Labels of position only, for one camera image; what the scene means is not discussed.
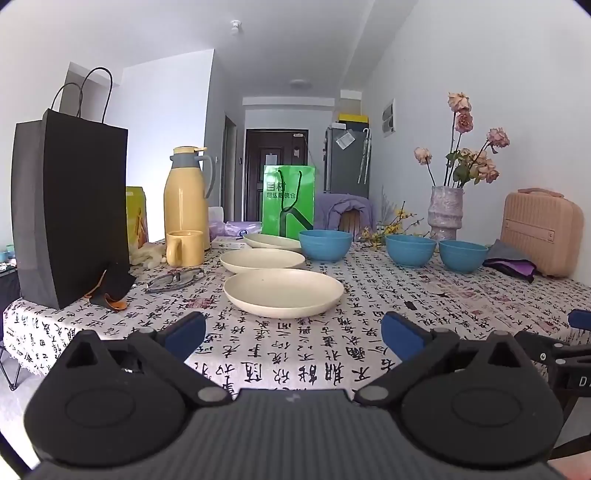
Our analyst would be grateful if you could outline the black paper bag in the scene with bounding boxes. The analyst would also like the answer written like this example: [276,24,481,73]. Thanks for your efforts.
[11,68,130,310]

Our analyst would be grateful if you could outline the green paper bag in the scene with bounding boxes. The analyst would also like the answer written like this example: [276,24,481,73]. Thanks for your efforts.
[262,164,316,241]

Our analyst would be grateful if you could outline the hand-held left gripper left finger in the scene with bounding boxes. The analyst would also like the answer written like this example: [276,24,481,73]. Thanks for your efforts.
[54,311,232,409]

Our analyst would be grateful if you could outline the black orange pouch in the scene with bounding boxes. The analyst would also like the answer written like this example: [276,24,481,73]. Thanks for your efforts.
[82,260,137,313]

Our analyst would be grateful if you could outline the cream cloth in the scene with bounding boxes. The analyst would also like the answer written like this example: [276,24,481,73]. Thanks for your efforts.
[130,242,168,268]

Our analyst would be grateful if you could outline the eyeglasses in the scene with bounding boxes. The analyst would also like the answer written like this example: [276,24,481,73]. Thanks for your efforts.
[143,267,206,294]

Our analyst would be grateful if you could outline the dark brown door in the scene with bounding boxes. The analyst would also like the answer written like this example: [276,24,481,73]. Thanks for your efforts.
[244,128,308,223]

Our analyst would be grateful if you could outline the folded umbrella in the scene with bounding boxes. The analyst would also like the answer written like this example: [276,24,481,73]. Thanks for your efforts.
[357,128,373,184]

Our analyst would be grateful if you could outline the pink textured vase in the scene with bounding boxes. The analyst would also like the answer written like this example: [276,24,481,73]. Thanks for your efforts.
[427,185,465,241]

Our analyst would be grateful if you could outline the purple tissue packet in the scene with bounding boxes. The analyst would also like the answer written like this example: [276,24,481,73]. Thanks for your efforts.
[224,220,264,239]

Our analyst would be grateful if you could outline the grey refrigerator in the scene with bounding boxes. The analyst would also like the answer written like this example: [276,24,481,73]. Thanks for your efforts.
[322,125,370,195]

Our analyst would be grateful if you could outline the cream plate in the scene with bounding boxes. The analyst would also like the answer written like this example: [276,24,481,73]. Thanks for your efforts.
[243,233,304,253]
[223,268,345,319]
[220,248,307,274]

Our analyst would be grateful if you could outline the black folding side table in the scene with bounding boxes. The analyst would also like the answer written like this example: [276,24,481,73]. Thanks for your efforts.
[0,265,23,392]

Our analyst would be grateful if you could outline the purple jacket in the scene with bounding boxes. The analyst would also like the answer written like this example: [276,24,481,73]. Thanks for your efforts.
[313,193,375,232]

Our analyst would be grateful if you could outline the person's right forearm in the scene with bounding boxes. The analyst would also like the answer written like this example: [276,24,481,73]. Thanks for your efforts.
[549,455,591,480]

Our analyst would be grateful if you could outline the yellow thermos jug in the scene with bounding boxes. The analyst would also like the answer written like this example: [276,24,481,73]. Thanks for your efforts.
[163,146,216,241]

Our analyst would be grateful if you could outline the yellow mug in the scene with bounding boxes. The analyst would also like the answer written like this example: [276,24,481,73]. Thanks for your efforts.
[165,230,205,268]

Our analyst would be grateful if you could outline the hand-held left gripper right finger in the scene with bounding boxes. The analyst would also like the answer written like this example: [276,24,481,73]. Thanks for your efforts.
[353,311,539,409]

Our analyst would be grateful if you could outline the blue bowl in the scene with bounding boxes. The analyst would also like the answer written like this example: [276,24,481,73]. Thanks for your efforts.
[438,240,489,273]
[298,230,353,264]
[385,234,437,268]

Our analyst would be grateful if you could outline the grey purple cloth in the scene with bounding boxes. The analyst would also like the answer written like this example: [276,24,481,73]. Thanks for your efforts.
[482,239,537,284]

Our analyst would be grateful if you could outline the pink hard case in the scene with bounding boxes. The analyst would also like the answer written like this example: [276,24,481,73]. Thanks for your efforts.
[501,187,585,278]

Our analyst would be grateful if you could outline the white flat box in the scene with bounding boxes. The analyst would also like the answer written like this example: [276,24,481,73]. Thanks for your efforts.
[211,235,253,250]

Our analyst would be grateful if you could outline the yellow carton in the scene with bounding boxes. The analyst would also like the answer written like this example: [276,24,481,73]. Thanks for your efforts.
[126,186,150,253]

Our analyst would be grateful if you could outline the yellow flower branches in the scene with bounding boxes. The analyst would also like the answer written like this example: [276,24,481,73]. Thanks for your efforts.
[359,200,431,248]

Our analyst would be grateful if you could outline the dried pink roses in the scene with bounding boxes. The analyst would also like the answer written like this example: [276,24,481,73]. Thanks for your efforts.
[414,91,511,188]

